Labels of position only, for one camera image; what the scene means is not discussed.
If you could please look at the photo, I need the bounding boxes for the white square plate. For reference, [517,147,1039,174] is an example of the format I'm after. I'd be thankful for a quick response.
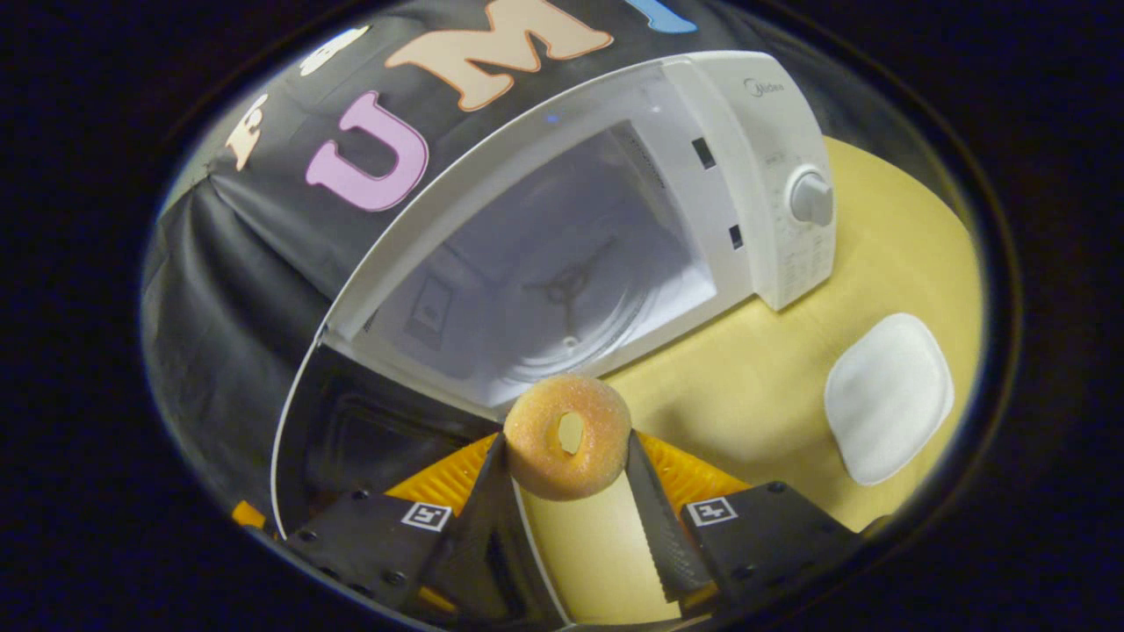
[824,312,955,487]

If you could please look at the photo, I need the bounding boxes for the sugared ring donut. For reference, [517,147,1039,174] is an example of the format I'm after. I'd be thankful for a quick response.
[502,374,633,502]

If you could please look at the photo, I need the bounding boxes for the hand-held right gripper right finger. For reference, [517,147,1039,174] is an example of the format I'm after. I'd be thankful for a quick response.
[625,430,866,615]

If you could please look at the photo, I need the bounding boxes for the white microwave oven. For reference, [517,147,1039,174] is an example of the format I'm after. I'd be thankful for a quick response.
[270,50,837,626]

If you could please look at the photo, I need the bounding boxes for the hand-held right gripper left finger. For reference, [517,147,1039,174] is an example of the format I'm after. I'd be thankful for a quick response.
[285,432,563,628]

